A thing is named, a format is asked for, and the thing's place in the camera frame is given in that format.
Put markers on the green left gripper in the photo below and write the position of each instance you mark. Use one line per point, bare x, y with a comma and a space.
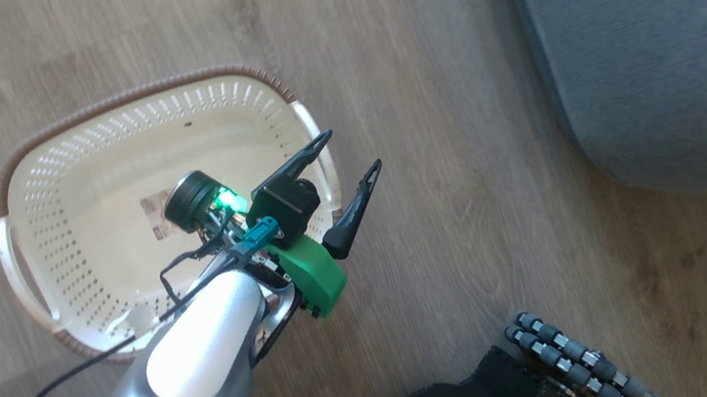
316, 277

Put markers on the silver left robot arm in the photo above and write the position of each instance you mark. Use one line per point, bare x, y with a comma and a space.
199, 340

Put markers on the cream perforated laundry basket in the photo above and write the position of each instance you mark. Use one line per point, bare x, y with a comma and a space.
76, 170

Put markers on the paper label sticker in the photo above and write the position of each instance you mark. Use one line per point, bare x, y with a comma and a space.
156, 217

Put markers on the grey roller omni wheel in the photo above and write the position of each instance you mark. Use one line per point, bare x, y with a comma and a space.
574, 358

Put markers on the grey fabric sofa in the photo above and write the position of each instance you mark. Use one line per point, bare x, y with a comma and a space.
666, 39

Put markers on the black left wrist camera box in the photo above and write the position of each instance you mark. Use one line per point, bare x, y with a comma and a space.
285, 209

